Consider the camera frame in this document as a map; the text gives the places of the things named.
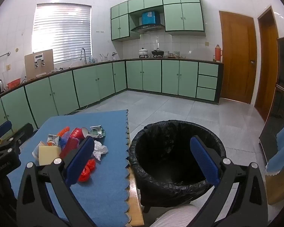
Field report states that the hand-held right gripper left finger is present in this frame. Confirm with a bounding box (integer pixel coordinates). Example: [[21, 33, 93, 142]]
[[16, 136, 96, 227]]

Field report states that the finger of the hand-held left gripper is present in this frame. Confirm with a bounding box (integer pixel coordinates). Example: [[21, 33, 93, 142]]
[[5, 123, 34, 154], [0, 120, 12, 147]]

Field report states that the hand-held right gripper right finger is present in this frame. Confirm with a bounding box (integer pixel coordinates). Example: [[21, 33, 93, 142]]
[[190, 135, 268, 227]]

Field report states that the red plastic bag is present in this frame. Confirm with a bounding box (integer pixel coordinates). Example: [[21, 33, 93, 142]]
[[78, 158, 96, 183]]

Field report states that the white tissue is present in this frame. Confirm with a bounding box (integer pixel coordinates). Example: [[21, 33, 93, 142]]
[[92, 140, 108, 161]]

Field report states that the blue plastic bag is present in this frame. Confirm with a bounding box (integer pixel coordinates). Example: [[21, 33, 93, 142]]
[[59, 132, 72, 147]]

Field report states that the red paper cup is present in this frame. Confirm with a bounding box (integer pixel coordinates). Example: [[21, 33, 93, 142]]
[[70, 127, 89, 139]]

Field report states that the small crushed drink carton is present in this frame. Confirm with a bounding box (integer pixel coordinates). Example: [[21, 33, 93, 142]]
[[47, 134, 61, 146]]

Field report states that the green foil packet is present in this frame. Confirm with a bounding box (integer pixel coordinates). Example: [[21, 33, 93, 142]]
[[86, 126, 107, 138]]

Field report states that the pale yellow paper box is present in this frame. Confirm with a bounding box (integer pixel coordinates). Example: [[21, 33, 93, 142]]
[[38, 145, 62, 166]]

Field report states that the trash bin with black bag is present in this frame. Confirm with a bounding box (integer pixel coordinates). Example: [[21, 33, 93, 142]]
[[128, 120, 228, 213]]

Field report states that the blue scalloped table mat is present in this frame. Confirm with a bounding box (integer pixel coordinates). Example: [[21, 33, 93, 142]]
[[5, 109, 130, 226]]

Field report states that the red plastic basin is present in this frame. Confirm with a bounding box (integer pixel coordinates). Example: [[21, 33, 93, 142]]
[[7, 78, 21, 89]]

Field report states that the green cabinet drawer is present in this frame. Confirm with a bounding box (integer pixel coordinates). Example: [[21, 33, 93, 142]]
[[198, 62, 219, 77], [196, 87, 216, 101], [197, 75, 218, 89]]

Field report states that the green base cabinet run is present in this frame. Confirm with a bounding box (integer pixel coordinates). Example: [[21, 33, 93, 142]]
[[0, 58, 224, 135]]

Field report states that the black glass cabinet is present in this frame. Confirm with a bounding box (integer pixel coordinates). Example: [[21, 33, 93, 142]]
[[259, 35, 284, 161]]

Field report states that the white window blind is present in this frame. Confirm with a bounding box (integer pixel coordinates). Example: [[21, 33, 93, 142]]
[[32, 3, 93, 64]]

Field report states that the orange thermos flask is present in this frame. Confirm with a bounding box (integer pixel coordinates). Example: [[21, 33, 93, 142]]
[[215, 44, 223, 61]]

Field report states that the plain wooden door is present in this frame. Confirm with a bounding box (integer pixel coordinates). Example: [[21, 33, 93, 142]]
[[254, 6, 280, 121]]

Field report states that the range hood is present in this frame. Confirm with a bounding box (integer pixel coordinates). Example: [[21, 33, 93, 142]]
[[130, 24, 165, 34]]

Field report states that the blue appliance box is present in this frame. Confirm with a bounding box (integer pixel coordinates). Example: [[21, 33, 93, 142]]
[[142, 11, 161, 25]]

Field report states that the white bracket on board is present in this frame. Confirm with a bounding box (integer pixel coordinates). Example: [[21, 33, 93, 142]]
[[34, 55, 45, 68]]

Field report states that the wooden door with handle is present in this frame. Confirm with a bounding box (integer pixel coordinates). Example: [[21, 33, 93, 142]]
[[219, 11, 257, 104]]

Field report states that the green wall cabinet unit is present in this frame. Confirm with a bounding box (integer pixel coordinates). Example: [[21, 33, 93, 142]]
[[110, 0, 207, 41]]

